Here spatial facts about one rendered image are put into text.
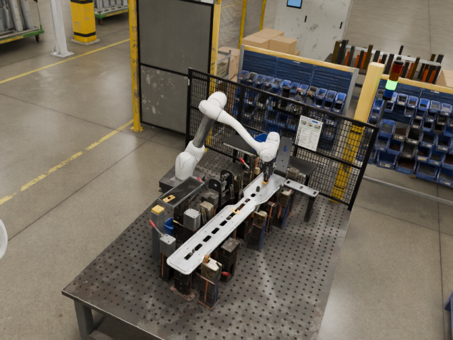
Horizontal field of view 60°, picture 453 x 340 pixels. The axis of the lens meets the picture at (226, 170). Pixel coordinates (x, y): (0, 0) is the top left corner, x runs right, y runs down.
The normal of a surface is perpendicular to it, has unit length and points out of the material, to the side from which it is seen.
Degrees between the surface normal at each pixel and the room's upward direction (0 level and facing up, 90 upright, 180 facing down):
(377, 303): 0
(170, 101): 91
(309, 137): 90
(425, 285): 0
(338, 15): 90
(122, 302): 0
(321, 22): 90
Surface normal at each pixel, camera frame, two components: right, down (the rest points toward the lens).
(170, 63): -0.43, 0.49
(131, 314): 0.09, -0.84
